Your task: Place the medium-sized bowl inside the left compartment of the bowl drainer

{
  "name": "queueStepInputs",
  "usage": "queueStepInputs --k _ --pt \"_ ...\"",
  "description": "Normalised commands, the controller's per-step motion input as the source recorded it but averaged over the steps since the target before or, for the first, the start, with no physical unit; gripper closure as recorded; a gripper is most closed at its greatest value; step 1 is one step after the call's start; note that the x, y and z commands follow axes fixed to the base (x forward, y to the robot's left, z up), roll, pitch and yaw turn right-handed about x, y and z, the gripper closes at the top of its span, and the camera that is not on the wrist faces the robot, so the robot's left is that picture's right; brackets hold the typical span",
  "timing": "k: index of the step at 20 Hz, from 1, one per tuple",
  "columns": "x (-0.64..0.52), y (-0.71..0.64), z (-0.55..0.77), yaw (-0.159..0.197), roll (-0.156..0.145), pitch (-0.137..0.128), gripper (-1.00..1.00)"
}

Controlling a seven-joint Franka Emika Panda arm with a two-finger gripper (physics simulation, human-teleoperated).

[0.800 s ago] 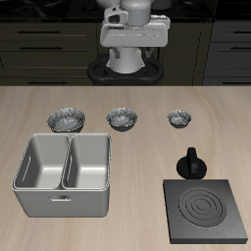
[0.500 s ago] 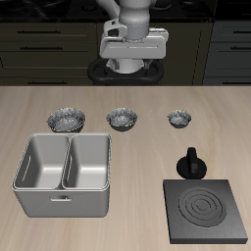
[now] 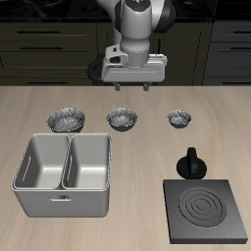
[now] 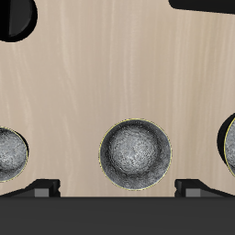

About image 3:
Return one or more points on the white two-bin basket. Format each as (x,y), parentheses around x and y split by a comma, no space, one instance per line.
(62,176)

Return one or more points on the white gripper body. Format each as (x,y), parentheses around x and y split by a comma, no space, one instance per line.
(134,73)

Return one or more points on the dark grey stove plate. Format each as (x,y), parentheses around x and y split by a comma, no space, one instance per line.
(202,210)

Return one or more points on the small grey speckled bowl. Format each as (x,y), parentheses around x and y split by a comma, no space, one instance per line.
(179,118)

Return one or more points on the large grey speckled bowl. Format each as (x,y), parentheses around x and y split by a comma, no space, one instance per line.
(66,120)

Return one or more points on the round black stove knob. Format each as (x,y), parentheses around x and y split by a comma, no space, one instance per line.
(191,165)

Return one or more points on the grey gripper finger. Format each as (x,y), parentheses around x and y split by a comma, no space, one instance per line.
(146,86)
(117,86)

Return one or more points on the medium grey speckled bowl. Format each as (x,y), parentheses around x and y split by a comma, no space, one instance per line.
(122,119)

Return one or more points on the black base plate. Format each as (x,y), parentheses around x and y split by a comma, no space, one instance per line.
(94,70)

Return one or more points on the dark kitchen cupboards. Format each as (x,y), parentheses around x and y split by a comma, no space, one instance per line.
(49,49)

